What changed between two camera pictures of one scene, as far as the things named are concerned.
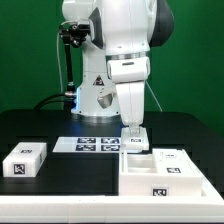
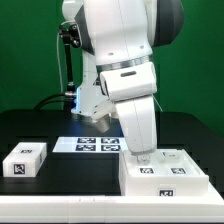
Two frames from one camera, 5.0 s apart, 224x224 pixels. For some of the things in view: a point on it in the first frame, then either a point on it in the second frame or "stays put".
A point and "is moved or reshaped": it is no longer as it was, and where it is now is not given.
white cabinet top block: (24, 159) stays put
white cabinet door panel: (172, 161) stays put
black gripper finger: (131, 129) -> (140, 159)
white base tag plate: (88, 145) stays put
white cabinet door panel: (134, 144) is moved or reshaped
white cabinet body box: (136, 178) is moved or reshaped
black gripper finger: (136, 128) -> (147, 158)
